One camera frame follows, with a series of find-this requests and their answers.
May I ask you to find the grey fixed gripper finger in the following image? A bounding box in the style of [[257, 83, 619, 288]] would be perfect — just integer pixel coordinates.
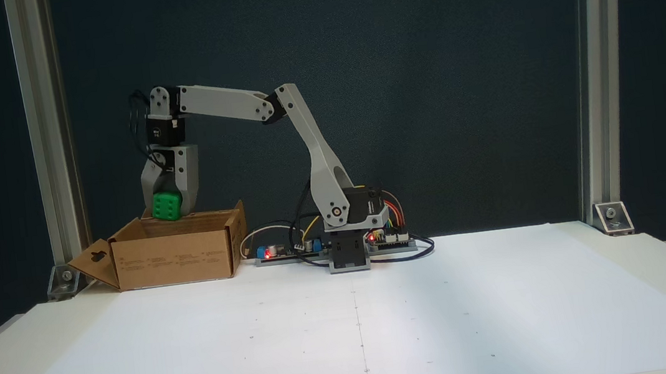
[[173, 181, 206, 218]]

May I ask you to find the green die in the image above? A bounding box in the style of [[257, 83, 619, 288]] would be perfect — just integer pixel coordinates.
[[150, 189, 185, 224]]

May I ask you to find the circuit board with blue parts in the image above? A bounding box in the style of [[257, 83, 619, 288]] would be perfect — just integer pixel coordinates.
[[252, 234, 331, 268]]

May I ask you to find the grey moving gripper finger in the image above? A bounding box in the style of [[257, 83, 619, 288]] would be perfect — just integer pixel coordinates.
[[138, 157, 178, 218]]

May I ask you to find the metal corner bracket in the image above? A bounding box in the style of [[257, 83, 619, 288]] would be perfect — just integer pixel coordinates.
[[593, 199, 635, 237], [44, 262, 85, 302]]

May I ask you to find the coloured jumper wire bundle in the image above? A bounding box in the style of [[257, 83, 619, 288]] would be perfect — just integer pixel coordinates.
[[365, 187, 407, 234]]

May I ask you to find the brown cardboard box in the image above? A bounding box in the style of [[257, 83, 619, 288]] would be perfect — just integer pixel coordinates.
[[63, 198, 254, 297]]

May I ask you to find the aluminium frame post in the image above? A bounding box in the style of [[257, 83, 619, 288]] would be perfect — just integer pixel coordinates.
[[556, 0, 651, 228], [4, 0, 95, 290]]

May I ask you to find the white cable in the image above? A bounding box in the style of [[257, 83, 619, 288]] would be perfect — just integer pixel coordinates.
[[238, 221, 298, 260]]

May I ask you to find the circuit board with jumper wires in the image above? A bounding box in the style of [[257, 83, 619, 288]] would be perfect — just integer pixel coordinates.
[[366, 223, 420, 256]]

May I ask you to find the black servo cable bundle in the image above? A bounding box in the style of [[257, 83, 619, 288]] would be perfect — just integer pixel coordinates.
[[124, 89, 161, 173], [281, 179, 333, 262]]

